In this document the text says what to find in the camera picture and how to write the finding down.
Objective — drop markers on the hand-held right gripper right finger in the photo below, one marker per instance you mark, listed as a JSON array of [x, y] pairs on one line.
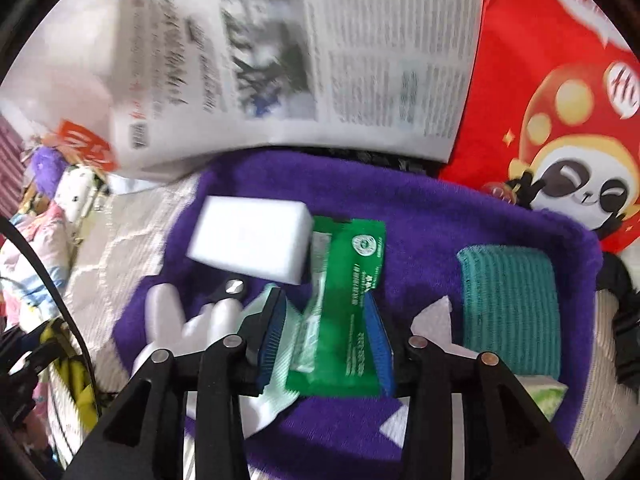
[[380, 350]]

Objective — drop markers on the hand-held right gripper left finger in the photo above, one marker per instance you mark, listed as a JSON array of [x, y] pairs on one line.
[[272, 340]]

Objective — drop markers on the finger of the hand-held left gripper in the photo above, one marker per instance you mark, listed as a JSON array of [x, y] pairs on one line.
[[223, 298]]

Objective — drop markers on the green foil packet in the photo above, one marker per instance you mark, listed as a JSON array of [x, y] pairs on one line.
[[345, 310]]

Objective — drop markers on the white plastic bottle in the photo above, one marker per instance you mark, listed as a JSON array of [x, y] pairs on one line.
[[165, 315]]

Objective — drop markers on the white sponge block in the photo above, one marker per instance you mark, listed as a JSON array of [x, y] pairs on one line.
[[250, 240]]

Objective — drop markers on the white tissue paper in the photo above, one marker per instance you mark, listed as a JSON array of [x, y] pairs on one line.
[[394, 427], [430, 320]]

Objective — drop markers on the white pale green packet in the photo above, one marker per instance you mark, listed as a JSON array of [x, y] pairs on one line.
[[270, 410]]

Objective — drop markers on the teal ribbed sponge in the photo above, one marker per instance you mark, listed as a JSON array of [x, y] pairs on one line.
[[510, 310]]

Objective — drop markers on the purple towel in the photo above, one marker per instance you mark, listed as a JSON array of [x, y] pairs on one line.
[[425, 220]]

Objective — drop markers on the white green tissue packet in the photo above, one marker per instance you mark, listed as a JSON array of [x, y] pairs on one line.
[[545, 395]]

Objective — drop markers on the yellow black cloth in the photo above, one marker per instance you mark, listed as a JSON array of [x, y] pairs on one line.
[[75, 385]]

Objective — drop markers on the white spotted plush toy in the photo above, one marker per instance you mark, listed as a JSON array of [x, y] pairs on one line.
[[75, 195]]

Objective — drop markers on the pink floral fabric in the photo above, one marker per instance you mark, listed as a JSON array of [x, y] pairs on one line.
[[30, 260]]

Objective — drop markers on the orange printed packet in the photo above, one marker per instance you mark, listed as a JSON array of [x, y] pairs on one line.
[[85, 142]]

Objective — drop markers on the purple plush toy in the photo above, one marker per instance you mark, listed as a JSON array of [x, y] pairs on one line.
[[47, 167]]

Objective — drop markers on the pink striped fabric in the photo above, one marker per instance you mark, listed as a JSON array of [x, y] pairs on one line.
[[12, 160]]

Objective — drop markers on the newspaper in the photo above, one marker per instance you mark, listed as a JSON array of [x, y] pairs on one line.
[[375, 60]]

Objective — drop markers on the red panda print bag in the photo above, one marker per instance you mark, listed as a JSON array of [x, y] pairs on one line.
[[525, 60]]

